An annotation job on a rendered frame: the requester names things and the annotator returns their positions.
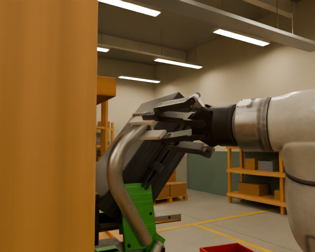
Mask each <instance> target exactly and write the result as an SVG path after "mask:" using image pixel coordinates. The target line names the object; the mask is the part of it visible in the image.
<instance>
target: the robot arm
mask: <svg viewBox="0 0 315 252"><path fill-rule="evenodd" d="M200 97H201V94H200V93H199V92H196V93H194V94H193V95H191V96H190V97H185V98H180V99H175V100H170V101H165V102H161V103H159V104H158V105H157V106H156V107H155V108H154V109H153V111H154V112H146V113H145V114H144V115H142V116H135V117H134V118H133V119H132V120H130V121H129V122H128V123H129V125H155V124H156V123H157V122H167V123H177V124H184V125H185V126H190V127H191V129H188V130H182V131H176V132H170V133H167V131H166V130H146V131H145V132H144V133H143V134H142V135H141V136H140V137H139V138H138V139H137V140H150V141H151V142H153V143H160V144H161V145H162V146H163V145H164V144H165V145H166V146H167V147H166V149H167V150H168V151H173V152H181V153H189V154H197V155H201V156H203V157H206V158H210V157H211V156H212V154H213V153H214V151H215V148H214V147H216V146H218V145H219V146H222V147H237V146H238V147H239V148H240V149H241V150H243V151H265V152H280V156H281V158H282V161H283V165H284V170H285V184H284V192H285V204H286V211H287V217H288V222H289V226H290V229H291V232H292V234H293V236H294V239H295V240H296V242H297V244H298V245H299V247H300V248H301V249H302V250H303V251H304V252H315V88H314V89H304V90H298V91H292V92H290V93H287V94H285V95H281V96H275V97H265V98H252V99H242V100H240V101H239V102H238V104H226V105H217V106H211V105H209V104H204V103H203V102H202V100H201V99H200ZM189 106H190V107H191V108H198V110H197V111H196V112H176V111H173V110H179V109H185V108H188V107H189ZM166 133H167V134H166ZM198 140H200V141H201V142H203V143H200V142H191V141H198Z"/></svg>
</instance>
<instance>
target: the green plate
mask: <svg viewBox="0 0 315 252"><path fill-rule="evenodd" d="M142 184H143V183H127V184H124V186H125V188H126V190H127V192H128V194H129V196H130V198H131V200H132V202H133V203H134V205H135V207H136V209H137V211H138V213H139V215H140V217H141V219H142V220H143V222H144V224H145V226H146V228H147V230H148V232H149V234H150V236H151V238H153V236H154V234H155V233H156V223H155V213H154V204H153V195H152V186H151V185H150V186H149V188H148V189H147V190H145V187H146V186H147V184H148V182H147V183H146V184H145V186H144V187H141V185H142ZM118 227H119V235H123V247H124V252H129V251H135V250H141V249H146V248H147V247H148V246H141V245H140V244H139V242H138V240H137V238H136V237H135V235H134V233H133V231H132V229H131V228H130V226H129V224H128V222H127V221H126V219H125V217H124V215H123V214H122V212H121V224H119V223H118Z"/></svg>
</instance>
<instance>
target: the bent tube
mask: <svg viewBox="0 0 315 252"><path fill-rule="evenodd" d="M145 113H146V112H134V113H133V114H132V116H133V118H134V117H135V116H143V115H144V114H145ZM153 130H154V128H153V125H152V124H151V125H131V126H130V127H129V128H128V129H127V130H125V131H124V132H123V133H122V134H121V135H120V136H119V137H118V138H117V140H116V141H115V143H114V144H113V146H112V148H111V151H110V154H109V157H108V162H107V182H108V186H109V190H110V192H111V194H112V196H113V198H114V200H115V202H116V203H117V205H118V207H119V209H120V210H121V212H122V214H123V216H124V218H125V219H126V221H127V223H128V225H129V226H130V228H131V230H132V232H133V233H134V235H135V237H136V239H137V240H138V242H139V244H140V245H141V246H142V247H146V246H148V245H149V244H150V243H151V242H152V237H151V235H150V233H149V231H148V229H147V228H146V226H145V224H144V222H143V220H142V218H141V216H140V214H139V212H138V211H137V209H136V207H135V205H134V203H133V201H132V199H131V197H130V195H129V194H128V192H127V190H126V188H125V185H124V182H123V174H122V170H123V161H124V157H125V154H126V152H127V150H128V148H129V147H130V146H131V144H132V143H133V142H134V141H136V140H137V139H138V138H139V137H140V136H141V135H142V134H143V133H144V132H145V131H153Z"/></svg>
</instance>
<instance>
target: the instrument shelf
mask: <svg viewBox="0 0 315 252"><path fill-rule="evenodd" d="M115 96H116V78H114V77H106V76H97V96H96V105H99V104H101V103H103V102H105V101H107V100H109V99H111V98H114V97H115Z"/></svg>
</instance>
